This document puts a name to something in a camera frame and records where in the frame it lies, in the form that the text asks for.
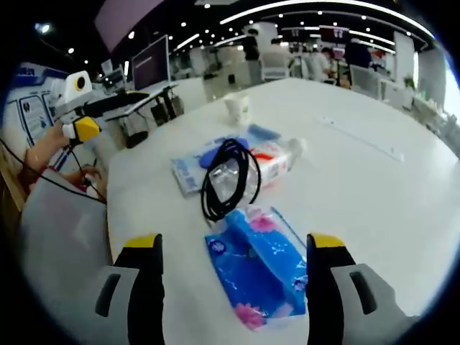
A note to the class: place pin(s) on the computer monitor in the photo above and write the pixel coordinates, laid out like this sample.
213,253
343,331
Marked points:
151,64

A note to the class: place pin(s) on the large hanging screen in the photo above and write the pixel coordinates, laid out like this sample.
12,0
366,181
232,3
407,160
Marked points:
122,21

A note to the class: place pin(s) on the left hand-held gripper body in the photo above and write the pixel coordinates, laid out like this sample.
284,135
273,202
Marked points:
70,97

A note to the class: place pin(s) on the white paper cup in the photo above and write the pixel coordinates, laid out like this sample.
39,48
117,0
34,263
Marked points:
237,108

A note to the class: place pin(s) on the grey chair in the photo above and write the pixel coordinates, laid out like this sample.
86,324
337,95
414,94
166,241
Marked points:
61,244

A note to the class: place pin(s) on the clear bottle with red label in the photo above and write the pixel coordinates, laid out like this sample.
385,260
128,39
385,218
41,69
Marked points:
273,161

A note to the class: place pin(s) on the potted green plant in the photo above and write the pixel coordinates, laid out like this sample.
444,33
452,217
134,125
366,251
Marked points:
409,82

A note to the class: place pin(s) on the white round table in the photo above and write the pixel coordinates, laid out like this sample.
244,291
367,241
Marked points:
341,201

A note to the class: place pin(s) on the clear packet with blue disc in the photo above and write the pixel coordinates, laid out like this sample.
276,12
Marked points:
187,172

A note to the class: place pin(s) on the blue white display board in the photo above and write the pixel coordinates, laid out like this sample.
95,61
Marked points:
32,108

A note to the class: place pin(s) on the white office chair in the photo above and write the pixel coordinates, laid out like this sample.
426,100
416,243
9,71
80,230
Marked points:
276,66
366,81

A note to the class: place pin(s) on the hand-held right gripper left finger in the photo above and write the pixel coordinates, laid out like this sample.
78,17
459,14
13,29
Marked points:
143,287

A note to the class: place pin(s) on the person's left hand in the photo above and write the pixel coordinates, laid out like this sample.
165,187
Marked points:
54,142

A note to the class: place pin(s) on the black rounded object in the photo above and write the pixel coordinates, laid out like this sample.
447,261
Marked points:
137,140

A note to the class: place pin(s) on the blue tissue pack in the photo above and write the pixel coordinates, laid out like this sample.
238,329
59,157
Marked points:
251,258

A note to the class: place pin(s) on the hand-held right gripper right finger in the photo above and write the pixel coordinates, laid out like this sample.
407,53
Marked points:
323,287

